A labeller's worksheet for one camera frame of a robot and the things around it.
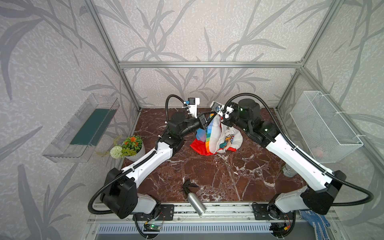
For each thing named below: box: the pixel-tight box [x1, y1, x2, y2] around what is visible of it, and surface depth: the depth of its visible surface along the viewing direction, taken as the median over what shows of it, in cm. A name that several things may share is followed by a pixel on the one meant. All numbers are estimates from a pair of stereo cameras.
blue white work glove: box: [299, 209, 331, 240], surface depth 71 cm
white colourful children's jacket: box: [190, 114, 243, 156], surface depth 86 cm
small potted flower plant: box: [110, 136, 145, 162], surface depth 79 cm
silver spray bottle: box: [183, 179, 207, 217], surface depth 77 cm
